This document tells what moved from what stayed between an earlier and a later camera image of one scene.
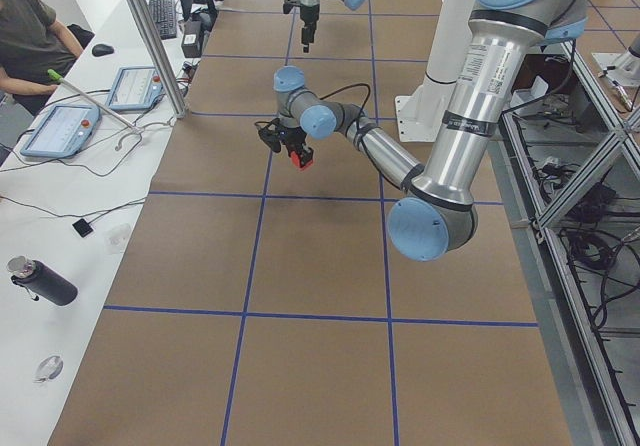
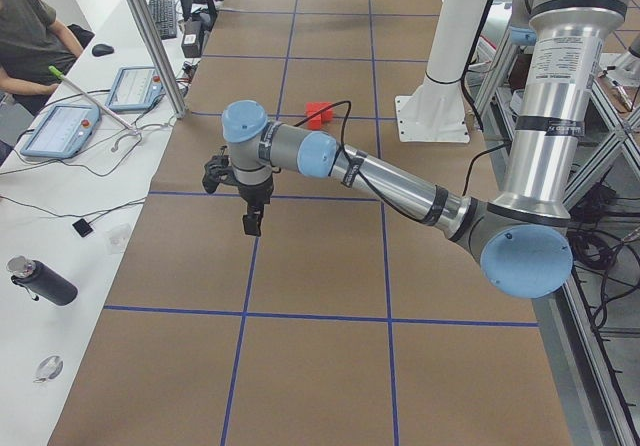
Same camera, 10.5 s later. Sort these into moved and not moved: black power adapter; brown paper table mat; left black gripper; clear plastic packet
Moved: left black gripper
Not moved: black power adapter; brown paper table mat; clear plastic packet
